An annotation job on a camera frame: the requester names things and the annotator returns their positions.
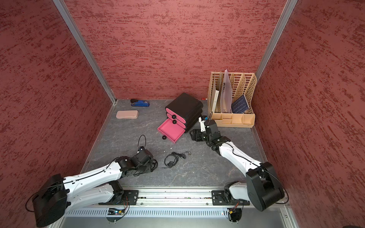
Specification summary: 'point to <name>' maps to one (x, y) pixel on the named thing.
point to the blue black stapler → (136, 102)
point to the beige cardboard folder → (216, 88)
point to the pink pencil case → (127, 114)
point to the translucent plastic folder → (226, 95)
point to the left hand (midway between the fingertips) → (148, 170)
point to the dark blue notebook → (240, 105)
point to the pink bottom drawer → (171, 130)
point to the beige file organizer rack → (242, 83)
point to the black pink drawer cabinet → (185, 110)
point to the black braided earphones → (182, 156)
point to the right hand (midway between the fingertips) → (193, 134)
